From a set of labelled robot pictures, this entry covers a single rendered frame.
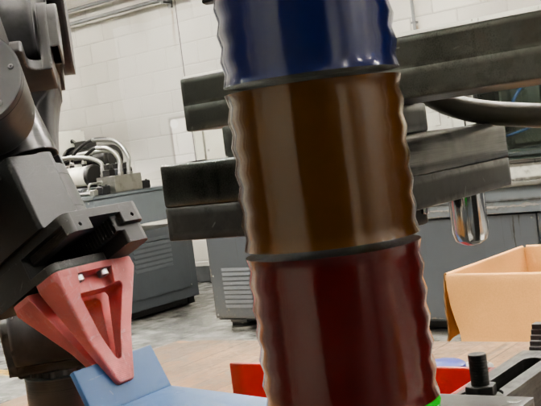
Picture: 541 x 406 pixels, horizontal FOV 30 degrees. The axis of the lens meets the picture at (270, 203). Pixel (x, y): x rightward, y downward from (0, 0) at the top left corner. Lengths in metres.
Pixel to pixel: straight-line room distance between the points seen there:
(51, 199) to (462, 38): 0.30
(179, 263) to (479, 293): 5.21
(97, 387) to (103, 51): 9.50
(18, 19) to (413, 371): 0.52
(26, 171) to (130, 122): 9.23
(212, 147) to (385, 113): 6.34
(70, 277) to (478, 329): 2.37
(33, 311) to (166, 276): 7.18
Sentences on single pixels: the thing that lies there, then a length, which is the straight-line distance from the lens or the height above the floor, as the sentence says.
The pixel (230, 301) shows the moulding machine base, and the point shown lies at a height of 0.20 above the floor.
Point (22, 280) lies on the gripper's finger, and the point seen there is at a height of 1.08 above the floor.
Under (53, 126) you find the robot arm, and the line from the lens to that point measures 0.91.
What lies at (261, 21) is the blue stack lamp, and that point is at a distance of 0.20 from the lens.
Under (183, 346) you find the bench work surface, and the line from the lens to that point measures 1.35.
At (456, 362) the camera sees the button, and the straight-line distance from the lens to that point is 0.90.
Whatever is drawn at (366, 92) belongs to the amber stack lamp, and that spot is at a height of 1.15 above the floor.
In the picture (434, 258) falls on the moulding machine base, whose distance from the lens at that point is 5.66.
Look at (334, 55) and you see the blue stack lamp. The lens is 0.20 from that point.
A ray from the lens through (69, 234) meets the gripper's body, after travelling 0.61.
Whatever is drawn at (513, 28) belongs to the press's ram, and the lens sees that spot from 0.42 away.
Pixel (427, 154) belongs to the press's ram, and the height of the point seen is 1.13.
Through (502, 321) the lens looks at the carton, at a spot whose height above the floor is 0.59.
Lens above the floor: 1.14
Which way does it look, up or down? 3 degrees down
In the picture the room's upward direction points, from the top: 7 degrees counter-clockwise
